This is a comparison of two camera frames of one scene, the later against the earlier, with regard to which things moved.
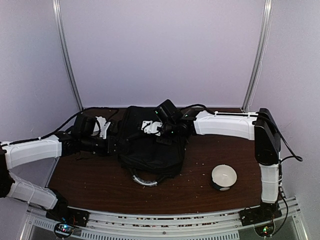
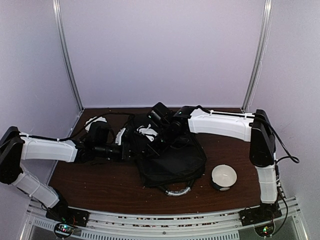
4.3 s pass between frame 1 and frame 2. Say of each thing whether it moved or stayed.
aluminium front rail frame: stayed
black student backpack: moved
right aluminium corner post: stayed
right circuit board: stayed
